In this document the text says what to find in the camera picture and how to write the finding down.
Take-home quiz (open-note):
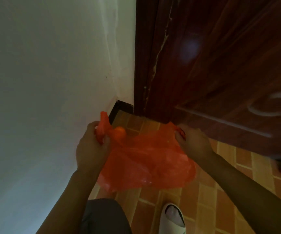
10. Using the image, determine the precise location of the person's left hand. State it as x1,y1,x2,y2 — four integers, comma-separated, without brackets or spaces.
76,121,111,175

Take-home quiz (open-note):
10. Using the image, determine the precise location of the person's right hand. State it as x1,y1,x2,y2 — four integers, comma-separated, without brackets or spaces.
175,124,216,166

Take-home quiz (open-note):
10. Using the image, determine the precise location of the orange plastic bag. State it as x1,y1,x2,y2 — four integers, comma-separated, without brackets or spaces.
95,111,196,193

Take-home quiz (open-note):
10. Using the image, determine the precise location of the person's right forearm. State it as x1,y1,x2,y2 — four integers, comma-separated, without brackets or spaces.
200,153,281,234

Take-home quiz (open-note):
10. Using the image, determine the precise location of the person's left forearm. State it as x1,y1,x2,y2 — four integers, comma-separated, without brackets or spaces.
36,169,100,234

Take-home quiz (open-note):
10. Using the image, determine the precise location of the orange fruit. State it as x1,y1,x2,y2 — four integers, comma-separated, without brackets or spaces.
112,126,127,142

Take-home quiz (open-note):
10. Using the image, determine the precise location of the black baseboard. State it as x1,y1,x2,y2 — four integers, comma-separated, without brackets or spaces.
108,100,134,124

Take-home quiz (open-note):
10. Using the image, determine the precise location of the person's grey trouser leg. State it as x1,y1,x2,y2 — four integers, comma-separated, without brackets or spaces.
78,198,132,234

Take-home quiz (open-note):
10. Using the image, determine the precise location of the dark red wooden door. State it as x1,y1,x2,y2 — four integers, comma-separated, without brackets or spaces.
144,0,281,163

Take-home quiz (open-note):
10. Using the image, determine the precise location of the white slipper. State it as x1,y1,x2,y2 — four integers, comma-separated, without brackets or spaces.
159,203,187,234

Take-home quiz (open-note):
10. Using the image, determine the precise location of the dark wooden door frame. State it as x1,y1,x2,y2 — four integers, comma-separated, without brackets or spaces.
134,0,174,117

